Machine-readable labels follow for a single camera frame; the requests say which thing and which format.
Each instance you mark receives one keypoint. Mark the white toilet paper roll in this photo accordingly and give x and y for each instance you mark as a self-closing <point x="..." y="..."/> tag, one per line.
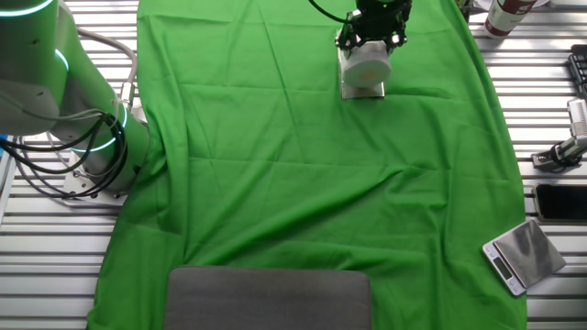
<point x="367" y="64"/>

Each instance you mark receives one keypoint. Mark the silver digital kitchen scale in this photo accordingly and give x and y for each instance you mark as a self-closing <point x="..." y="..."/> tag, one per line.
<point x="527" y="252"/>

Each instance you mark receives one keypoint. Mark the silver ribbed camera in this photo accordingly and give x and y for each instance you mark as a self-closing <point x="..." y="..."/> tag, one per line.
<point x="579" y="117"/>

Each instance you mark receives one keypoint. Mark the green cloth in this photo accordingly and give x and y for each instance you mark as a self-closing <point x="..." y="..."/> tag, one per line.
<point x="275" y="183"/>

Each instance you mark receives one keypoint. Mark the small metal mounting bracket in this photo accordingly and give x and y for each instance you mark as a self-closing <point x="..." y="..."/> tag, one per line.
<point x="541" y="161"/>

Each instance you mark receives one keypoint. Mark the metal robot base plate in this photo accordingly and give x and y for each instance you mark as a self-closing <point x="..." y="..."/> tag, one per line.
<point x="73" y="183"/>

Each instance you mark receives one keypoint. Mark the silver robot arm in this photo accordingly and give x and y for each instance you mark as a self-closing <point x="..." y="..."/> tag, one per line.
<point x="46" y="69"/>

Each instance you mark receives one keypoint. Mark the gray clamp tool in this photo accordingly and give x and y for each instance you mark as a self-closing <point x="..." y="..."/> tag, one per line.
<point x="571" y="149"/>

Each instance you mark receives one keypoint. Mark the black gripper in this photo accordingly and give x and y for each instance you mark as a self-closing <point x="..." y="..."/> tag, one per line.
<point x="383" y="16"/>

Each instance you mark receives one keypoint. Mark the black smartphone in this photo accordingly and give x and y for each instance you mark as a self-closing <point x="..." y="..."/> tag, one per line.
<point x="561" y="201"/>

